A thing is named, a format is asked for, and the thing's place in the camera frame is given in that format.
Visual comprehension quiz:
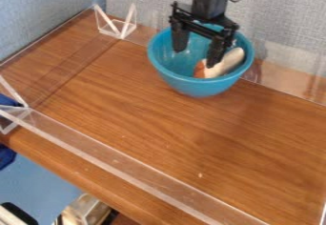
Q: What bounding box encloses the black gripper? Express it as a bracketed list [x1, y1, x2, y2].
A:
[170, 0, 240, 68]

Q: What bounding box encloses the brown and white toy mushroom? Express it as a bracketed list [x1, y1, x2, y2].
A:
[194, 48, 245, 79]

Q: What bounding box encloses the blue bowl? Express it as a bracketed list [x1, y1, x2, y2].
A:
[148, 28, 256, 97]

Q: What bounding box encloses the clear acrylic back barrier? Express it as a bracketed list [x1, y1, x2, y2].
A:
[126, 26, 326, 106]

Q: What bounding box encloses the clear acrylic barrier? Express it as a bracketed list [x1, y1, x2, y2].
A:
[0, 105, 270, 225]
[126, 26, 326, 106]

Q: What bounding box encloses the clear acrylic front barrier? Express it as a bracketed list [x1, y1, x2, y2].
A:
[0, 105, 270, 225]

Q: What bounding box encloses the blue object at left edge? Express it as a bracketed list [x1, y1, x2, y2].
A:
[0, 93, 23, 172]

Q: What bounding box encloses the metallic object under table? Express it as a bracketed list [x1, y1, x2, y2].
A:
[53, 194, 113, 225]

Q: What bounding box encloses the black white object bottom left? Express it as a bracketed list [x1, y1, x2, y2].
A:
[0, 203, 39, 225]

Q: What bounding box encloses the clear acrylic corner bracket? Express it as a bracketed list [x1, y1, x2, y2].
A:
[0, 75, 33, 134]
[94, 4, 138, 40]

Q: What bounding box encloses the clear acrylic left corner bracket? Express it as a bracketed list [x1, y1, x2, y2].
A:
[0, 75, 33, 134]

